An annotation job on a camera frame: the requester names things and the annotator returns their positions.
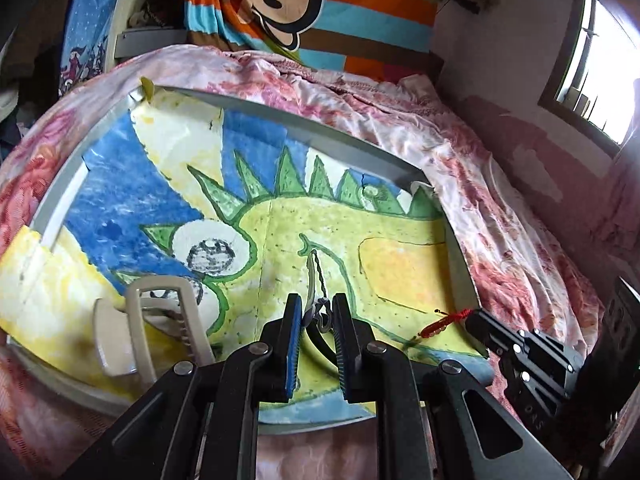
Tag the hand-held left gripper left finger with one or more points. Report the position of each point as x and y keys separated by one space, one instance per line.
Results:
x=295 y=342

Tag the painted dinosaur paper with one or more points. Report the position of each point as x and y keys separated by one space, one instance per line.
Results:
x=300 y=210

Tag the barred window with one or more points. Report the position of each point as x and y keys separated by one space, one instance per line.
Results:
x=600 y=60

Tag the grey shelf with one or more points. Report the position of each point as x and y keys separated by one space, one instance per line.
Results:
x=150 y=40

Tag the blue dotted curtain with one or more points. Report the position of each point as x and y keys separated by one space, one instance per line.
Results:
x=90 y=20

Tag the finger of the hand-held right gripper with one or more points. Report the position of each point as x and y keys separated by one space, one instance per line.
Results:
x=535 y=385
x=505 y=335

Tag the beige hair claw clip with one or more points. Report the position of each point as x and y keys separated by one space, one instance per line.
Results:
x=145 y=320

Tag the pink floral bed cover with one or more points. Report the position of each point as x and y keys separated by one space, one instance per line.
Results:
x=500 y=200

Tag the striped monkey blanket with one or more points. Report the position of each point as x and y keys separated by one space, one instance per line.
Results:
x=380 y=10

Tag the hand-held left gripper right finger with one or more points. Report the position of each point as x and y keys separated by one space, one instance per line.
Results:
x=343 y=352

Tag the grey tray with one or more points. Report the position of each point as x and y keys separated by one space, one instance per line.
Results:
x=350 y=147

